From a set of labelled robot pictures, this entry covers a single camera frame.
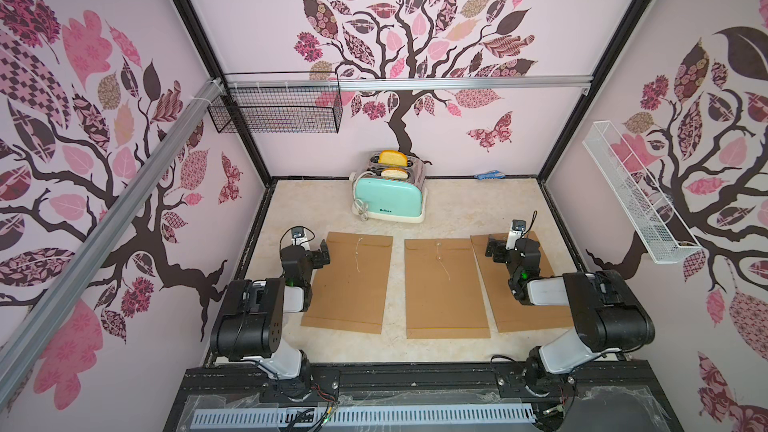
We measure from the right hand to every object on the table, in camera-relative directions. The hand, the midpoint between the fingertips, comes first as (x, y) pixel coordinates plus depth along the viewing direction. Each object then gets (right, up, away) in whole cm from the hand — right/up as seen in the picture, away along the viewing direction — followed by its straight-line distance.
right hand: (504, 238), depth 95 cm
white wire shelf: (+30, +13, -16) cm, 36 cm away
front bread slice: (-36, +21, +2) cm, 42 cm away
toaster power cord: (-48, +10, +3) cm, 49 cm away
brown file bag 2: (-2, -21, -10) cm, 23 cm away
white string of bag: (-21, -3, +5) cm, 22 cm away
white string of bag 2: (-49, -6, +3) cm, 49 cm away
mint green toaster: (-37, +15, +2) cm, 40 cm away
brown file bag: (-20, -17, -3) cm, 27 cm away
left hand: (-64, -3, 0) cm, 64 cm away
